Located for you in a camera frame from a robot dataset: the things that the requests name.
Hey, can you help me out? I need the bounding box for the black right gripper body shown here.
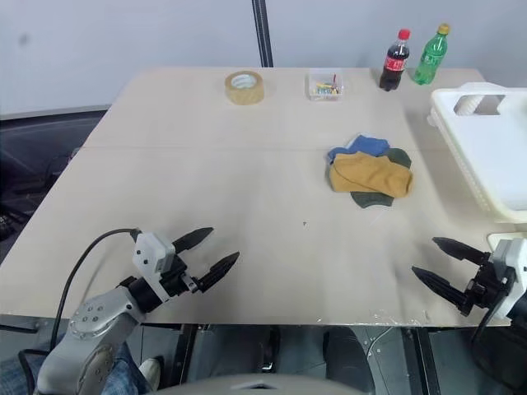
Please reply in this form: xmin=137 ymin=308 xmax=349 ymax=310
xmin=458 ymin=251 xmax=512 ymax=317

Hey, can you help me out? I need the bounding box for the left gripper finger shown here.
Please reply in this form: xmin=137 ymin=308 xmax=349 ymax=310
xmin=196 ymin=251 xmax=241 ymax=293
xmin=171 ymin=226 xmax=216 ymax=254

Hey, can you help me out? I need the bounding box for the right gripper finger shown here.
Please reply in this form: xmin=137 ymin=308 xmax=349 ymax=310
xmin=411 ymin=266 xmax=469 ymax=309
xmin=431 ymin=236 xmax=492 ymax=265

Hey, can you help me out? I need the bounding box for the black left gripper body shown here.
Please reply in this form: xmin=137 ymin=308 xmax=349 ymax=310
xmin=158 ymin=253 xmax=199 ymax=299

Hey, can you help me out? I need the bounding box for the mustard yellow sock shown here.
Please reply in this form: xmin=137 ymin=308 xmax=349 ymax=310
xmin=330 ymin=151 xmax=414 ymax=198

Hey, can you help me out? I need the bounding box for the white plastic basket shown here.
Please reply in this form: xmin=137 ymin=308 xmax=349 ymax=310
xmin=426 ymin=81 xmax=527 ymax=225

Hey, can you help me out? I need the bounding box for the clear box with colourful pins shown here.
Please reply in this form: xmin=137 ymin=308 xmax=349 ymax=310
xmin=306 ymin=72 xmax=345 ymax=101

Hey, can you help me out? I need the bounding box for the small white plastic fixture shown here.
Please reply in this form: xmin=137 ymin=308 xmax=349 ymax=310
xmin=487 ymin=232 xmax=525 ymax=249

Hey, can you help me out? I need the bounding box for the white shoe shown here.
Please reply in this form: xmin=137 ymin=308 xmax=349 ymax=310
xmin=138 ymin=357 xmax=163 ymax=392

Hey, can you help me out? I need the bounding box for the dark green sock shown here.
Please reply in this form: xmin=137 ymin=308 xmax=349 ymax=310
xmin=349 ymin=146 xmax=413 ymax=210

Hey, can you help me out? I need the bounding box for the black rounded shape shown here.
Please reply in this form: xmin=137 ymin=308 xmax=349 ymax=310
xmin=324 ymin=327 xmax=375 ymax=380

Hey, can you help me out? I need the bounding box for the blue sock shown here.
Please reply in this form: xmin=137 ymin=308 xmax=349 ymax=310
xmin=328 ymin=133 xmax=391 ymax=166

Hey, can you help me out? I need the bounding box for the brown packing tape roll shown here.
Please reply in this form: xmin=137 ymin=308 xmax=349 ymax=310
xmin=224 ymin=70 xmax=264 ymax=106

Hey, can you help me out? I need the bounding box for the dark furniture beside table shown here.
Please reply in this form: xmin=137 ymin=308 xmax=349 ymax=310
xmin=0 ymin=105 xmax=113 ymax=246

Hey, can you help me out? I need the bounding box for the person's leg in jeans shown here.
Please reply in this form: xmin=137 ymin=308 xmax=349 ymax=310
xmin=0 ymin=341 xmax=153 ymax=395

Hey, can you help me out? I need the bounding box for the green bottle with yellow cap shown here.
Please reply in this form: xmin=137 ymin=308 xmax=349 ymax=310
xmin=409 ymin=23 xmax=452 ymax=86

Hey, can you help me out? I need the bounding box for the cola bottle with red cap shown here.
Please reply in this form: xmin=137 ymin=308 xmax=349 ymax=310
xmin=378 ymin=28 xmax=412 ymax=91

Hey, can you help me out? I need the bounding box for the black vertical pole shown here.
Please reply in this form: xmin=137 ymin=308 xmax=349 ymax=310
xmin=251 ymin=0 xmax=275 ymax=69

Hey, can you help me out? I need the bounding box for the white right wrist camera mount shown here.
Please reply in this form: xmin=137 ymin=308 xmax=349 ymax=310
xmin=489 ymin=237 xmax=527 ymax=322

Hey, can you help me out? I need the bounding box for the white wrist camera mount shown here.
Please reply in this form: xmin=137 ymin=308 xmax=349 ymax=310
xmin=132 ymin=232 xmax=177 ymax=305
xmin=489 ymin=237 xmax=527 ymax=322

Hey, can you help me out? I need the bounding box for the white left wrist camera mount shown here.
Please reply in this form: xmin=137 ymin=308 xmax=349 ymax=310
xmin=132 ymin=232 xmax=177 ymax=305

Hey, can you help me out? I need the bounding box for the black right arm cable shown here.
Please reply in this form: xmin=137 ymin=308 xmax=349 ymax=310
xmin=470 ymin=279 xmax=514 ymax=369

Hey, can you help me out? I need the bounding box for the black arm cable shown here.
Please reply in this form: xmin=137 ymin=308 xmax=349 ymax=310
xmin=18 ymin=228 xmax=140 ymax=371
xmin=470 ymin=279 xmax=514 ymax=369

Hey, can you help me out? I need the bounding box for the grey metal table frame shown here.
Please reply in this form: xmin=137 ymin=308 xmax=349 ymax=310
xmin=0 ymin=314 xmax=527 ymax=395

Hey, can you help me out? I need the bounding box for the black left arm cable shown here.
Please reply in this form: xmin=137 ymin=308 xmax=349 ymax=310
xmin=18 ymin=228 xmax=140 ymax=371

